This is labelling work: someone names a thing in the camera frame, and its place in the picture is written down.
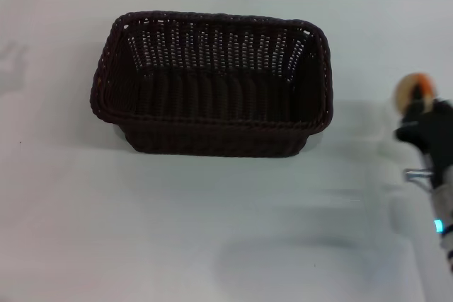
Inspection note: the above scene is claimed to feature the beige bun with orange top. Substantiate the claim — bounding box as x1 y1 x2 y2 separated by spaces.
394 72 435 116

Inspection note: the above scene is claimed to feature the black woven rectangular basket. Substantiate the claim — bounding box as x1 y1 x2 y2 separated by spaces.
89 10 336 158

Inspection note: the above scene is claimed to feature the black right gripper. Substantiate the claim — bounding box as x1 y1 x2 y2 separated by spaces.
394 83 453 190

